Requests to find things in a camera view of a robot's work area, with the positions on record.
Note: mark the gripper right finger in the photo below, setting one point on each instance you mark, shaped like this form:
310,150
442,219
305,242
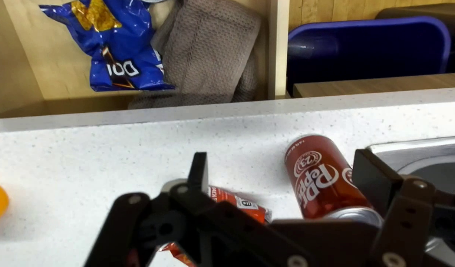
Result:
405,218

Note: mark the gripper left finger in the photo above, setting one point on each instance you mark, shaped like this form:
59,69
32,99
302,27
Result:
216,230

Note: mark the red snack packet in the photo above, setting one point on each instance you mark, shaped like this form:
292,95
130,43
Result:
242,204

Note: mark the stainless steel sink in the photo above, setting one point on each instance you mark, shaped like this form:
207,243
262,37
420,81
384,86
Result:
435,163

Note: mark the red soda can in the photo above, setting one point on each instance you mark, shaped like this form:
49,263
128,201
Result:
320,181

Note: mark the brown wooden board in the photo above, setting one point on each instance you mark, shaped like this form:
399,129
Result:
379,84

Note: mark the blue plastic bin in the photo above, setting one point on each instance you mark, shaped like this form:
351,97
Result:
364,48

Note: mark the brown towel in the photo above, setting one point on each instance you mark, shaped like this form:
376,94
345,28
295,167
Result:
208,52

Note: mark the blue chip bag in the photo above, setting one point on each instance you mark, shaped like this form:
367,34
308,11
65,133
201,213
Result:
119,40

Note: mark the wooden drawer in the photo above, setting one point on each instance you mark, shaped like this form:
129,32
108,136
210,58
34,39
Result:
45,55

